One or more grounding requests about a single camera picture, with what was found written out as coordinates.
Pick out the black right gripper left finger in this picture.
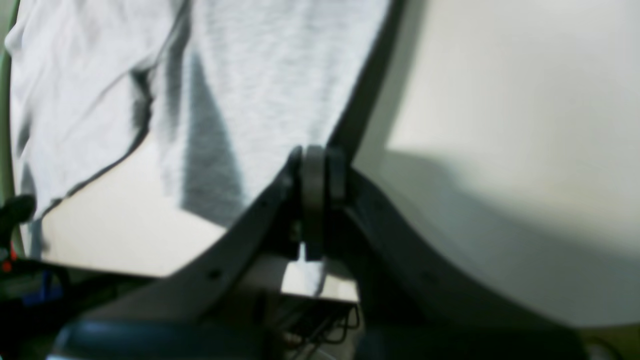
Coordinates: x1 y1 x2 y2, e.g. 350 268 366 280
48 146 303 360

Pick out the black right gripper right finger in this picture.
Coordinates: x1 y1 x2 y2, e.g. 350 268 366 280
326 149 588 360

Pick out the grey t-shirt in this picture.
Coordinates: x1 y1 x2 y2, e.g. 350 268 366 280
4 0 391 277

